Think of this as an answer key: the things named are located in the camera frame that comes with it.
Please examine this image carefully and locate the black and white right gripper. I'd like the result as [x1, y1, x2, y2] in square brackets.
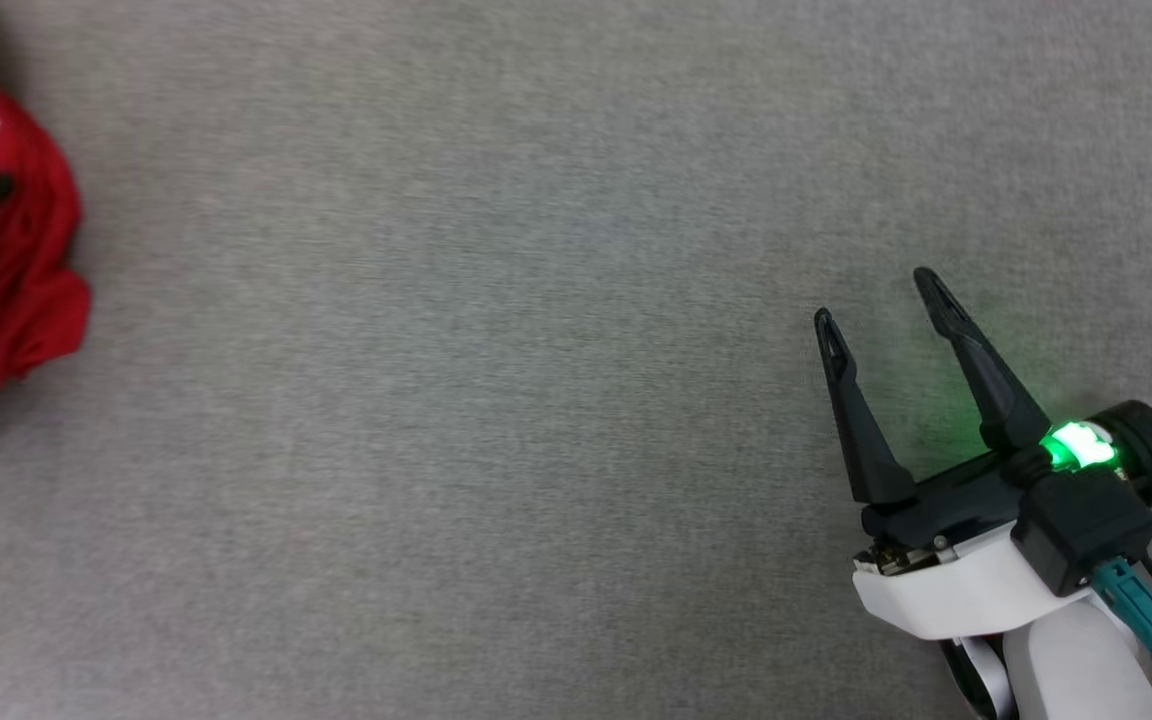
[814, 266, 1152, 642]

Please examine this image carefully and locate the red and white garment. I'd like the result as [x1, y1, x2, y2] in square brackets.
[0, 0, 93, 521]

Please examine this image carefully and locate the teal cable connector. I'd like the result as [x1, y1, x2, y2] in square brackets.
[1090, 557, 1152, 683]

